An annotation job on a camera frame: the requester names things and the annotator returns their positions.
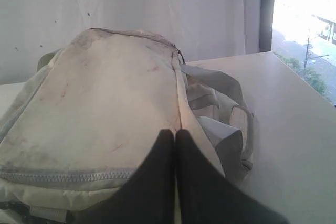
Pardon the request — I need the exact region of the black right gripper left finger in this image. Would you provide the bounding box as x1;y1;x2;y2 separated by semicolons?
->
104;129;176;224

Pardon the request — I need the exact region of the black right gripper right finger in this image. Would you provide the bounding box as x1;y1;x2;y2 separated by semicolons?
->
176;130;289;223

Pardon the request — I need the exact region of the dark window frame post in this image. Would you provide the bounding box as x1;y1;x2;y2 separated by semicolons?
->
258;0;274;52

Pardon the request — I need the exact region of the white fabric backpack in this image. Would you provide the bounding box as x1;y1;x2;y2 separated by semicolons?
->
1;28;254;223

